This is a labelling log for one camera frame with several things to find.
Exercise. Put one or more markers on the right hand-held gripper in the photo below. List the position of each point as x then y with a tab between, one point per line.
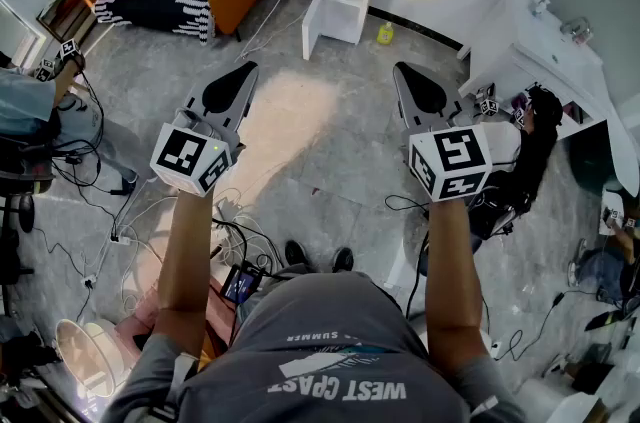
460	151

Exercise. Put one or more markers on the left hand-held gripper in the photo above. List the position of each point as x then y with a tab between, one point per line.
180	153

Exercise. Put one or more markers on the person's right forearm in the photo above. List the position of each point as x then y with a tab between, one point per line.
452	281

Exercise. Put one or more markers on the person's left forearm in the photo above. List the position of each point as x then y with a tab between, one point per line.
185	261

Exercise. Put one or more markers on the yellow bottle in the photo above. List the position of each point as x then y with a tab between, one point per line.
385	34

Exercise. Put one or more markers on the black white striped blanket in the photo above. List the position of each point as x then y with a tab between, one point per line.
165	6

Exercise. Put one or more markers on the white vanity unit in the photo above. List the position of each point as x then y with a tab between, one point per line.
550	46

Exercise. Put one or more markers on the white soap bottle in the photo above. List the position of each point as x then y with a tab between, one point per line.
540	7

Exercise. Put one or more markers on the glass jar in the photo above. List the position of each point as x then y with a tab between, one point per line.
576	31

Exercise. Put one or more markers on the person's left black shoe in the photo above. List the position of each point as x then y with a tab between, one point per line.
296	253

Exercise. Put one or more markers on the person's black shoe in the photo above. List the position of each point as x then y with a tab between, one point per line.
296	253
343	259

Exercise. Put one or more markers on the white power strip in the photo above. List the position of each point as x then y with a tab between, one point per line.
120	239

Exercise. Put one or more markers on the person's right black shoe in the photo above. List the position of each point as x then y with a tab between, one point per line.
343	259

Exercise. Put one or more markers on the dark side table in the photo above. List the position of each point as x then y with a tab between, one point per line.
65	6

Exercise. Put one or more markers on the small black monitor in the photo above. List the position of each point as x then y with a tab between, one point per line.
240	286

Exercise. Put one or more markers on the pink stool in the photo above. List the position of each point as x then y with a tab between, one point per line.
140	311

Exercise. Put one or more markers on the black stool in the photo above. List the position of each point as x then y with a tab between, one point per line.
22	211

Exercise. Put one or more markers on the person's grey shirt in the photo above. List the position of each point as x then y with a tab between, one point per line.
325	341

